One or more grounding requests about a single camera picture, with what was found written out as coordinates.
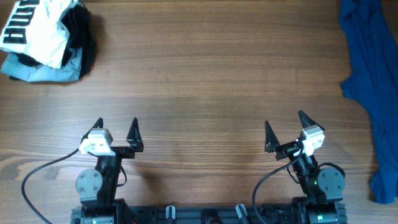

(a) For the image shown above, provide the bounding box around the right black cable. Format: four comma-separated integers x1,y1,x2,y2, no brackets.
252,148,304,224

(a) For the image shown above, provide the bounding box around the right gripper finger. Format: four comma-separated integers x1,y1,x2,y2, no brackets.
298,110,324,130
265,121,280,152

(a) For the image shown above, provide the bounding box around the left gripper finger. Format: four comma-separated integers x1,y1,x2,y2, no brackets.
92,117,103,129
126,117,143,147

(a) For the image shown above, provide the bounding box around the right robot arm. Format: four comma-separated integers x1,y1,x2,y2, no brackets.
264,110,346,223

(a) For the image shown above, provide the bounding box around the grey folded garment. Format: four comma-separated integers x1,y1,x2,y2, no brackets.
1,48,82,82

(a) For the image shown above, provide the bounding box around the blue t-shirt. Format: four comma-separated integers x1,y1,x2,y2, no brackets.
340,0,397,204

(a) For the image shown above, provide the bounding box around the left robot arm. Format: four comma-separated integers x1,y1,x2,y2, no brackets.
71,118,144,224

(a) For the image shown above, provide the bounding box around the white shirt with black lettering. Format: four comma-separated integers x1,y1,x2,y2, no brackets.
1,0,78,68

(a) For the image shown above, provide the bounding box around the left black cable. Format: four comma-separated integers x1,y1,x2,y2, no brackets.
21,147,82,224

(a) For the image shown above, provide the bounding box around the black folded garment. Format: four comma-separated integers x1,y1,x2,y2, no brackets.
7,2,96,79

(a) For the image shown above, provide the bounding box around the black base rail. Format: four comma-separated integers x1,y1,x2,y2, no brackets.
70,203,347,224

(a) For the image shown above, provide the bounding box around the black cable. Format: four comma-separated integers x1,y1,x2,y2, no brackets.
21,147,82,224
252,148,304,224

